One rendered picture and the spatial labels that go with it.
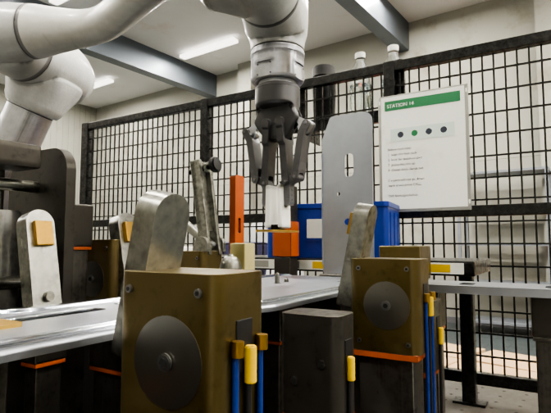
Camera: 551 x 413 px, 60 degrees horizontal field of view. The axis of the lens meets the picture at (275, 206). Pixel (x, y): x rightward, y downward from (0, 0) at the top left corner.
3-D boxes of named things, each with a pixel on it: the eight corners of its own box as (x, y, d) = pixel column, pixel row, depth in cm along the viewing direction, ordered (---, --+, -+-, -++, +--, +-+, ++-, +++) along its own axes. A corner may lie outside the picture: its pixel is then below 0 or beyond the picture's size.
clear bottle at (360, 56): (367, 115, 136) (366, 47, 138) (346, 118, 140) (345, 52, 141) (375, 120, 142) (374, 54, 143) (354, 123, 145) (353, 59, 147)
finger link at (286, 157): (285, 122, 81) (293, 120, 80) (291, 187, 79) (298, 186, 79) (273, 117, 78) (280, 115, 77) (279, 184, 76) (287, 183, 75)
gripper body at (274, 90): (243, 83, 79) (243, 138, 78) (288, 74, 75) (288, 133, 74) (267, 95, 85) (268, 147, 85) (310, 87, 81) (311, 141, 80)
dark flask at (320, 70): (330, 120, 142) (330, 61, 143) (307, 123, 146) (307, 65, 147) (340, 125, 148) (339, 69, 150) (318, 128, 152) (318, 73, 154)
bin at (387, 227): (389, 259, 106) (388, 200, 107) (265, 257, 118) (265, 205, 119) (401, 256, 121) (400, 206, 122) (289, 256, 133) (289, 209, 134)
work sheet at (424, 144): (471, 209, 114) (467, 83, 116) (380, 212, 125) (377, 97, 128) (472, 210, 115) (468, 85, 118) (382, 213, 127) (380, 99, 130)
